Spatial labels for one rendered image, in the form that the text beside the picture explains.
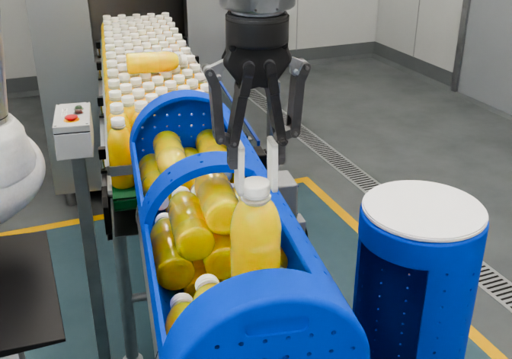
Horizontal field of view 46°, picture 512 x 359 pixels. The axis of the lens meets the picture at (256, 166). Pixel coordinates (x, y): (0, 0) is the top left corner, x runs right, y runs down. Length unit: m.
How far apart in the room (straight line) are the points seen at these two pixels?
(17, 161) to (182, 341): 0.55
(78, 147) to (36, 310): 0.69
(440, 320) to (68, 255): 2.20
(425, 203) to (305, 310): 0.70
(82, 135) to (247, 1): 1.12
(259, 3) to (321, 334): 0.43
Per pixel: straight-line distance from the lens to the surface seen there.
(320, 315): 0.81
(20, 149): 1.21
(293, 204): 1.91
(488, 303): 2.97
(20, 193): 1.24
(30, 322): 1.15
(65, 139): 1.75
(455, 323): 1.47
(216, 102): 0.74
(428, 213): 1.40
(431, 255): 1.33
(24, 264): 1.30
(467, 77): 5.64
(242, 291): 0.79
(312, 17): 6.42
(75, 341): 2.69
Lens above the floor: 1.70
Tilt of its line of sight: 25 degrees down
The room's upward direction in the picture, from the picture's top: straight up
